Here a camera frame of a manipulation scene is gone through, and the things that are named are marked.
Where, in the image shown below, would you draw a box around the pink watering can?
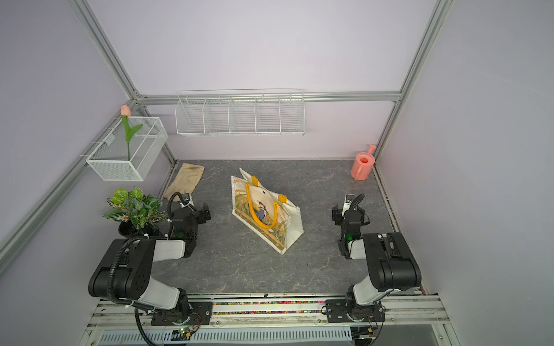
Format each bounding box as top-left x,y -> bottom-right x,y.
351,145 -> 377,181

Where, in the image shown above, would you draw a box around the white wire wall shelf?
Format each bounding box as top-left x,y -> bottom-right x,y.
175,89 -> 306,136

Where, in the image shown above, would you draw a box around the white mesh side basket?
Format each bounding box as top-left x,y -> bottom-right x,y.
86,116 -> 168,182

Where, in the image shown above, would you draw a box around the beige work glove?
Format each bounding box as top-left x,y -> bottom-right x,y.
164,163 -> 205,200

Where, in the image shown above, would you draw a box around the illustrated tote bag yellow handles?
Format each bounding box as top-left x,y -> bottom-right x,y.
231,170 -> 304,255

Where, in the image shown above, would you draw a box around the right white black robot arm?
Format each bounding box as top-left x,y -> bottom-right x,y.
322,206 -> 422,323

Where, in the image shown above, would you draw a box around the aluminium cage frame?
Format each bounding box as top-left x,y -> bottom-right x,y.
1,1 -> 452,274

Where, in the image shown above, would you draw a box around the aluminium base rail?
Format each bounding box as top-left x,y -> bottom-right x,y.
79,294 -> 460,345

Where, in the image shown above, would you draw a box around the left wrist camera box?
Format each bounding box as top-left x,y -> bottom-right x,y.
179,193 -> 195,210

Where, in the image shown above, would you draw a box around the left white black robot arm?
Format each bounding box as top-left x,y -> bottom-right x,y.
88,203 -> 213,327

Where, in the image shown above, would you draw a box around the artificial pink tulip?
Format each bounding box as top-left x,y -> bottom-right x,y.
121,105 -> 143,161

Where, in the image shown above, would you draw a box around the potted green plant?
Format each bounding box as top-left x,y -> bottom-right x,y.
102,187 -> 167,238

